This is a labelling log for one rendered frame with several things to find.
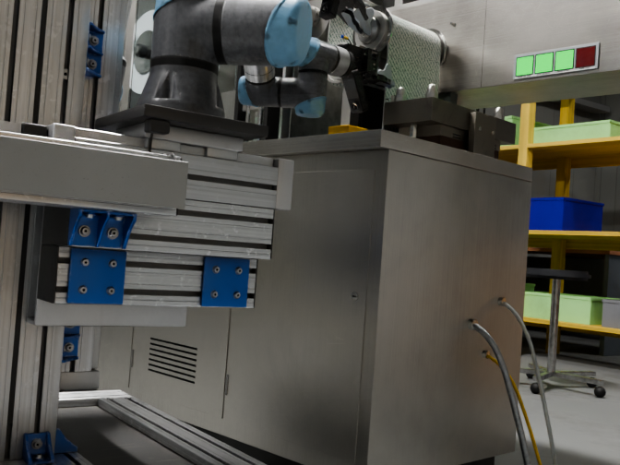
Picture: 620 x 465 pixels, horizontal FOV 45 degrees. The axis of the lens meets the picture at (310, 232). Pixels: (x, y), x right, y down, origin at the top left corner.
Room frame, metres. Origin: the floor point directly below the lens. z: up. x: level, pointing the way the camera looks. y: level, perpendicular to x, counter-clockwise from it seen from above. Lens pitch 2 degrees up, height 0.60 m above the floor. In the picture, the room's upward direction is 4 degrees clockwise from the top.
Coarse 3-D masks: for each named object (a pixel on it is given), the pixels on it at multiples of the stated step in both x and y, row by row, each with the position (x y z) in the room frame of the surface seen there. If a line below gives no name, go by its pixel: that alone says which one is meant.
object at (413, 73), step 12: (396, 48) 2.09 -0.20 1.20; (396, 60) 2.10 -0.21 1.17; (408, 60) 2.13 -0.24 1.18; (420, 60) 2.17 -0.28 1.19; (396, 72) 2.10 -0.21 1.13; (408, 72) 2.13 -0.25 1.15; (420, 72) 2.17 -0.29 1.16; (432, 72) 2.21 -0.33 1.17; (396, 84) 2.10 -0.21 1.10; (408, 84) 2.14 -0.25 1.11; (420, 84) 2.17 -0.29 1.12; (384, 96) 2.08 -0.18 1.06; (408, 96) 2.14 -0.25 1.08; (420, 96) 2.18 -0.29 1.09
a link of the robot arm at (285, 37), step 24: (240, 0) 1.23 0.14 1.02; (264, 0) 1.23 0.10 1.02; (288, 0) 1.23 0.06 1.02; (240, 24) 1.22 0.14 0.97; (264, 24) 1.22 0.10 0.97; (288, 24) 1.21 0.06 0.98; (312, 24) 1.31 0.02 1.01; (240, 48) 1.24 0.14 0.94; (264, 48) 1.23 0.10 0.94; (288, 48) 1.23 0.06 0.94
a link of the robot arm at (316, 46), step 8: (312, 40) 1.83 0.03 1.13; (312, 48) 1.82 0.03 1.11; (320, 48) 1.84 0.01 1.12; (328, 48) 1.87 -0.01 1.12; (336, 48) 1.89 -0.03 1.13; (312, 56) 1.83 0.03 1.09; (320, 56) 1.85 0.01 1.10; (328, 56) 1.87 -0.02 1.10; (336, 56) 1.88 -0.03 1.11; (304, 64) 1.84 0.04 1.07; (312, 64) 1.84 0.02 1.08; (320, 64) 1.85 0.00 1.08; (328, 64) 1.88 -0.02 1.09; (336, 64) 1.89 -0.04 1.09; (328, 72) 1.91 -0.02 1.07
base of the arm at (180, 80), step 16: (160, 64) 1.24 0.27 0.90; (176, 64) 1.23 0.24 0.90; (192, 64) 1.24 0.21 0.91; (208, 64) 1.26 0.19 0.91; (160, 80) 1.24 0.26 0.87; (176, 80) 1.23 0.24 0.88; (192, 80) 1.24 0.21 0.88; (208, 80) 1.26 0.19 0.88; (144, 96) 1.25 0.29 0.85; (160, 96) 1.23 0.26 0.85; (176, 96) 1.22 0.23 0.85; (192, 96) 1.23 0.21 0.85; (208, 96) 1.25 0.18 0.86; (208, 112) 1.24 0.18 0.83; (224, 112) 1.29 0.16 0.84
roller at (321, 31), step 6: (312, 0) 2.31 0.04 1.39; (318, 0) 2.29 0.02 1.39; (318, 6) 2.28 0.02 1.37; (318, 24) 2.28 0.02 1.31; (324, 24) 2.26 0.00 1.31; (312, 30) 2.30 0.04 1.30; (318, 30) 2.28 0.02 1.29; (324, 30) 2.26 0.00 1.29; (312, 36) 2.30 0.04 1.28; (318, 36) 2.28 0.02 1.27; (324, 36) 2.28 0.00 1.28
